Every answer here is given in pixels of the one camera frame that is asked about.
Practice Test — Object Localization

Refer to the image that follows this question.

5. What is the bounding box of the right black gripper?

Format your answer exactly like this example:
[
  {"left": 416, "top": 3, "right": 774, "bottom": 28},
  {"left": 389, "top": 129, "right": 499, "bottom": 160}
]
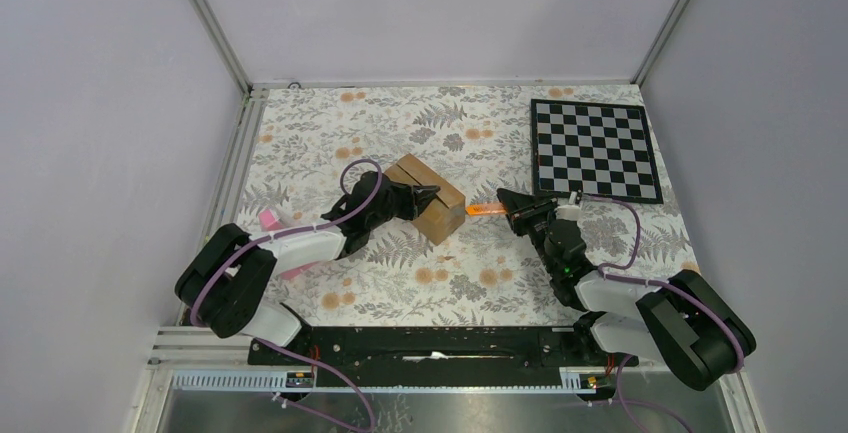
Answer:
[{"left": 497, "top": 188, "right": 561, "bottom": 275}]

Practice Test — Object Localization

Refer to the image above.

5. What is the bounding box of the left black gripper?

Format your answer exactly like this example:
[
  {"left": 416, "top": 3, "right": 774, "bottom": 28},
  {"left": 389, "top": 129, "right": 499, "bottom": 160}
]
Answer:
[{"left": 367, "top": 182, "right": 440, "bottom": 231}]

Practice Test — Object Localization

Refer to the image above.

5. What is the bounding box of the brown cardboard express box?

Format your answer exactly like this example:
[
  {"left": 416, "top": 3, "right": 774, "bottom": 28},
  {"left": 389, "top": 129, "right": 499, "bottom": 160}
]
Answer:
[{"left": 385, "top": 153, "right": 466, "bottom": 245}]

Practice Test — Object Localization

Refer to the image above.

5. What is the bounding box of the orange black utility knife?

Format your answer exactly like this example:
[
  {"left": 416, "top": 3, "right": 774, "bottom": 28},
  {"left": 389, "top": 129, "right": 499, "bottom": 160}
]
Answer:
[{"left": 465, "top": 202, "right": 506, "bottom": 216}]

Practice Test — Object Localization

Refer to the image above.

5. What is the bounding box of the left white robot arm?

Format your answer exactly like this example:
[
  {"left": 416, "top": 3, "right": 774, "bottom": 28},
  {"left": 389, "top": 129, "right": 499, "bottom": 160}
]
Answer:
[{"left": 175, "top": 171, "right": 440, "bottom": 364}]

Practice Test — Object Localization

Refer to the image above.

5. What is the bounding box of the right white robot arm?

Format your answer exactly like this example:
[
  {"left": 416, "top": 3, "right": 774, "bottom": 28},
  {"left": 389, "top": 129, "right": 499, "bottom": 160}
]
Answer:
[{"left": 497, "top": 188, "right": 757, "bottom": 391}]

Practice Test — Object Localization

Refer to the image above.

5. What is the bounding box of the floral patterned table mat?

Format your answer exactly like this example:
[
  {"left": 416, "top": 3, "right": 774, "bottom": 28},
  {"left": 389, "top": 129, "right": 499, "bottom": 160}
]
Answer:
[{"left": 236, "top": 85, "right": 643, "bottom": 326}]

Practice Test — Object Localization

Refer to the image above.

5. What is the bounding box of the black white chessboard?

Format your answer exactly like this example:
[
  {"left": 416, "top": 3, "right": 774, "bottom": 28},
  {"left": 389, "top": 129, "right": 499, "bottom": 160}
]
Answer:
[{"left": 529, "top": 99, "right": 664, "bottom": 204}]

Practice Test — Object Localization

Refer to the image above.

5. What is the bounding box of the pink plastic bag package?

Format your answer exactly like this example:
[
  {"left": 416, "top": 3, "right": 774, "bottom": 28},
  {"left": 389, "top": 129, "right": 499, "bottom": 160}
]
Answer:
[{"left": 257, "top": 207, "right": 317, "bottom": 280}]

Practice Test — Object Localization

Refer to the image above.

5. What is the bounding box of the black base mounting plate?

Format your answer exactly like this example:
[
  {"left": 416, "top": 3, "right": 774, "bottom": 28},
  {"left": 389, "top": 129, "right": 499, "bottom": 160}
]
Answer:
[{"left": 247, "top": 326, "right": 624, "bottom": 385}]

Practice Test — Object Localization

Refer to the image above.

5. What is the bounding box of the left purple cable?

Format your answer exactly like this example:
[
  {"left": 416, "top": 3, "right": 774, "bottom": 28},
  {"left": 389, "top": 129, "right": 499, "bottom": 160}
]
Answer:
[{"left": 189, "top": 158, "right": 386, "bottom": 433}]

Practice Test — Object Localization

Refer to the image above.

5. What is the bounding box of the grey slotted cable duct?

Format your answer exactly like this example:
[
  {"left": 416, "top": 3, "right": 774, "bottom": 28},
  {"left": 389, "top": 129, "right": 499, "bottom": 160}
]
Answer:
[{"left": 172, "top": 368, "right": 596, "bottom": 394}]

